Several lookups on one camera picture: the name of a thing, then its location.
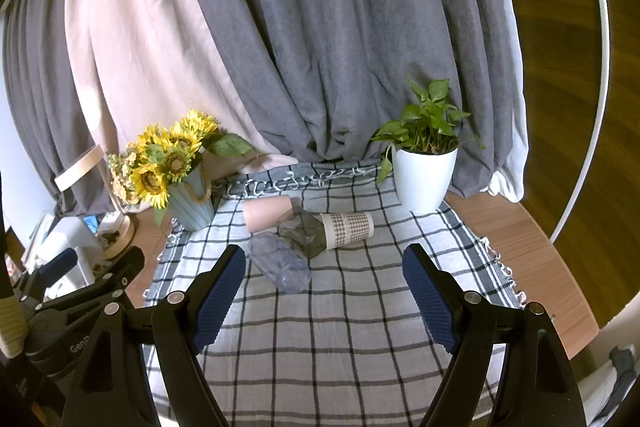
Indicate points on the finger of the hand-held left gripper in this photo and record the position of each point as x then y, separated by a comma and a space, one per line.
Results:
117, 274
59, 264

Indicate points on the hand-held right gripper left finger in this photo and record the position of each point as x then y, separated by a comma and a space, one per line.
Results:
216, 302

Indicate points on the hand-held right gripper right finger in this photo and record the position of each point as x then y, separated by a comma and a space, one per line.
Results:
434, 302

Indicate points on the clear plastic cup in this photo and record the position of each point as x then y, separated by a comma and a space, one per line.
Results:
279, 264

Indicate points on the pink cup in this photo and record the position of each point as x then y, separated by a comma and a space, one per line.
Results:
265, 213

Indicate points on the grey glass cup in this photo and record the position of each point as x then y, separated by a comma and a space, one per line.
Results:
304, 233

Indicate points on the houndstooth patterned cup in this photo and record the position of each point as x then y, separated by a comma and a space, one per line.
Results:
347, 230

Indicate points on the white appliance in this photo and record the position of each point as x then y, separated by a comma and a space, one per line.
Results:
72, 239

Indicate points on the beige ribbed cloth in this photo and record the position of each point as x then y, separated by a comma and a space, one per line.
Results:
12, 327

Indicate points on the blue ribbed vase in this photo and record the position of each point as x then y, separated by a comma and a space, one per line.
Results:
192, 207

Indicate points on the wooden desk lamp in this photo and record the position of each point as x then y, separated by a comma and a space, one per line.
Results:
80, 167

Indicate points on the black white checked tablecloth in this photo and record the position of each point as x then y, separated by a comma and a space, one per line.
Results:
325, 337

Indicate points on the white ribbed plant pot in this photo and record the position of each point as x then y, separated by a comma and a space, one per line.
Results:
422, 182

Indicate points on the sunflower bouquet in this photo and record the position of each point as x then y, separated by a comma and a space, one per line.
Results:
167, 162

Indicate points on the narrow grey curtain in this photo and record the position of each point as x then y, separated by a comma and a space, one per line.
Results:
35, 117

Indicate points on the green pothos plant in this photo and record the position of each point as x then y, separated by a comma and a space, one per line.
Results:
425, 117

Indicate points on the grey cloth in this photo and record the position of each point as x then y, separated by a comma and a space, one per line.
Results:
625, 367

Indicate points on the white sheer curtain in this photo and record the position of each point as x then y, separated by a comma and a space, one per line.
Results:
510, 107

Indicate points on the pink curtain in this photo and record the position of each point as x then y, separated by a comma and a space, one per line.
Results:
140, 47

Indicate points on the wide grey curtain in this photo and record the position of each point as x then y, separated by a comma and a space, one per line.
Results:
340, 32

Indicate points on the white curved rail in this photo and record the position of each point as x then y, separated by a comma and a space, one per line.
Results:
602, 57

